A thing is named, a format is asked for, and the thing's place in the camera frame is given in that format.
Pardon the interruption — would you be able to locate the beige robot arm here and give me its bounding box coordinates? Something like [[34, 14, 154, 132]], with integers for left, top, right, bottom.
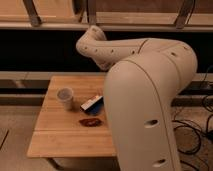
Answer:
[[76, 26, 197, 171]]

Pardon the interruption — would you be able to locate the blue and white box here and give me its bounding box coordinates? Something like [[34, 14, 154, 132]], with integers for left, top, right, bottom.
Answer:
[[80, 95, 103, 116]]

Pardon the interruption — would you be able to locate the dark red flat object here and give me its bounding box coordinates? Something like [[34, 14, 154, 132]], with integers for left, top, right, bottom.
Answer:
[[79, 118, 102, 127]]

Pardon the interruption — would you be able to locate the wooden table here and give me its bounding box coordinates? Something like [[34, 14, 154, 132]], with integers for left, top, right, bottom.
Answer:
[[27, 76, 116, 158]]

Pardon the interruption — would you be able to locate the wooden shelf frame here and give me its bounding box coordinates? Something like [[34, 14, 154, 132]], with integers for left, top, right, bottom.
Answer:
[[0, 0, 213, 32]]

